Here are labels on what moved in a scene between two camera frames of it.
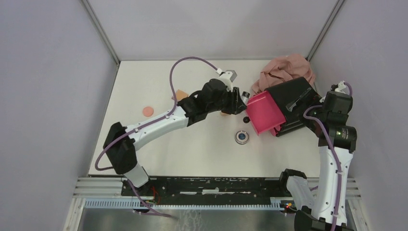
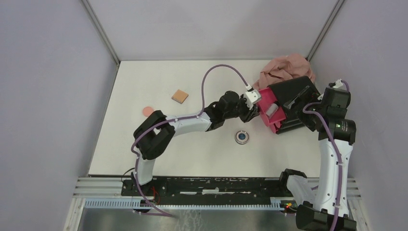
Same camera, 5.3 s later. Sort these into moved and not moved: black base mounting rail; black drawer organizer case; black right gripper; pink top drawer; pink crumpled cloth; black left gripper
Moved: pink top drawer; black left gripper
Not moved: black base mounting rail; pink crumpled cloth; black right gripper; black drawer organizer case
